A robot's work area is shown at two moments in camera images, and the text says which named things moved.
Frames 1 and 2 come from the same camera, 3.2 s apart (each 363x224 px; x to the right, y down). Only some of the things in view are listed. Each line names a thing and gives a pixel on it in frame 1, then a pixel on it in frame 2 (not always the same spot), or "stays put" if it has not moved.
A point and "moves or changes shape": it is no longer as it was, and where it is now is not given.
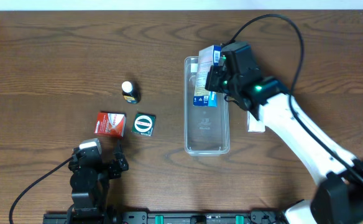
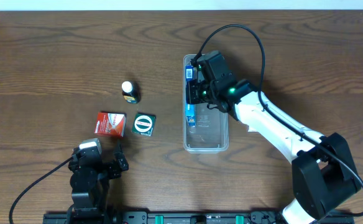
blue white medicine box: x=207 y=56 moves or changes shape
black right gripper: x=215 y=78 to x=193 y=92
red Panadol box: x=110 y=123 stays put
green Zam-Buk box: x=143 y=124 stays put
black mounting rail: x=103 y=217 stays put
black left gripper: x=107 y=166 stays put
